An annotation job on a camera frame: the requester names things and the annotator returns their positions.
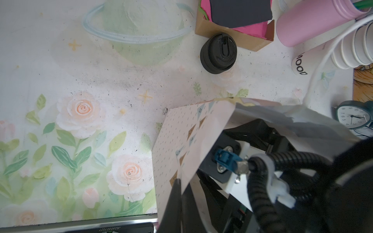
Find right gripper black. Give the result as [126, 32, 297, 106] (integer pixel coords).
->
[197, 119, 294, 233]

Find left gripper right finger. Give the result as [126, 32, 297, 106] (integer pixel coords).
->
[182, 184, 207, 233]

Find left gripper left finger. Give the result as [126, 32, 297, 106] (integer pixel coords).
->
[157, 179, 182, 233]

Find pastel patterned gift bag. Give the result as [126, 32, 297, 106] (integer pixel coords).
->
[152, 97, 359, 220]

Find stack of black lids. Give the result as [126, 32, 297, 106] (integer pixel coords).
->
[200, 33, 237, 74]

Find black napkin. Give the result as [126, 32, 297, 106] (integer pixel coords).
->
[210, 0, 273, 28]

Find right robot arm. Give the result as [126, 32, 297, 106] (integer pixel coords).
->
[197, 119, 373, 233]

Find cardboard napkin box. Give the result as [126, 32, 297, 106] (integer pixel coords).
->
[195, 3, 275, 51]

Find pink napkins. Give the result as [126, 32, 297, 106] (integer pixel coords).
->
[198, 0, 268, 39]

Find teal alarm clock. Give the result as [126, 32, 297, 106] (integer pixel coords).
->
[334, 101, 373, 130]

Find pink straw holder cup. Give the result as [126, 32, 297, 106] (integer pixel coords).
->
[276, 0, 372, 47]

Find stack of white paper cups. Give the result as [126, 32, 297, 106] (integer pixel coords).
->
[291, 22, 373, 76]

